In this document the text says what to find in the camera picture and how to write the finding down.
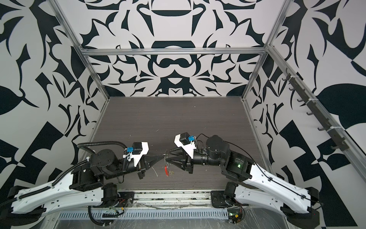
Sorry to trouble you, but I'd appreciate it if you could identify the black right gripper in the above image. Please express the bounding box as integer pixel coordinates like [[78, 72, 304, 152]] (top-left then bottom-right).
[[168, 143, 227, 174]]

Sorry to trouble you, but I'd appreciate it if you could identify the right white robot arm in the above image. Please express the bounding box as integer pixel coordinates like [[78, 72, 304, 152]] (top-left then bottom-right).
[[166, 133, 320, 229]]

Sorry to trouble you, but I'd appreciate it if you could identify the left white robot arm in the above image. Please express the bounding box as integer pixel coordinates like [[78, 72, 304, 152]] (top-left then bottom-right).
[[1, 149, 164, 226]]

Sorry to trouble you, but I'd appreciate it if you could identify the green lit circuit board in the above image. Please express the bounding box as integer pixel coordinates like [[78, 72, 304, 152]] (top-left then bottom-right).
[[227, 208, 245, 224]]

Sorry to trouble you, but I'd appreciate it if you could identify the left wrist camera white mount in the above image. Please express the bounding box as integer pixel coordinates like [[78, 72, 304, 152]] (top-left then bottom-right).
[[123, 142, 149, 167]]

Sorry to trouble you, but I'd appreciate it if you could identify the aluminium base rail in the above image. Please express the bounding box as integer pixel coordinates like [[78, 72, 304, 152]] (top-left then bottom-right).
[[128, 189, 212, 209]]

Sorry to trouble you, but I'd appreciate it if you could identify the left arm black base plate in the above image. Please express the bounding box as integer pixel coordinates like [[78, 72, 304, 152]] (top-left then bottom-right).
[[117, 191, 135, 208]]

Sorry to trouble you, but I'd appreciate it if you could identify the white slotted cable duct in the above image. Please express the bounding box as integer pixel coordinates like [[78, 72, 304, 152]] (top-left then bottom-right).
[[57, 208, 229, 220]]

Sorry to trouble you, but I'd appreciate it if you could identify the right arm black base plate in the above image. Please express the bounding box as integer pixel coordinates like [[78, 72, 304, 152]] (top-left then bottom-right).
[[210, 190, 233, 209]]

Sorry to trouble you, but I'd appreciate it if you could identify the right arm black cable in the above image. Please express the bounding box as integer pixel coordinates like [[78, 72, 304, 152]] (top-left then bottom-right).
[[195, 133, 322, 205]]

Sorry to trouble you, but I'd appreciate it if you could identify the aluminium horizontal frame bar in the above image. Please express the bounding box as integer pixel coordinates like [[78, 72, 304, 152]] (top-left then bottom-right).
[[81, 47, 265, 56]]

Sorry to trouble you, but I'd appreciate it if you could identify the aluminium corner post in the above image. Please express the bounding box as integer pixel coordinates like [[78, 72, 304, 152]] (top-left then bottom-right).
[[241, 0, 294, 101], [47, 0, 110, 101]]

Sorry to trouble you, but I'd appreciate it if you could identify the grey wall hook rack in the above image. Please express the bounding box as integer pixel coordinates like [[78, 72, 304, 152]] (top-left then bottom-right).
[[284, 70, 349, 151]]

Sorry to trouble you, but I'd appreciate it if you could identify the right aluminium corner post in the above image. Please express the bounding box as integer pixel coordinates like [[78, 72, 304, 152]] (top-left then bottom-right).
[[241, 0, 294, 101]]

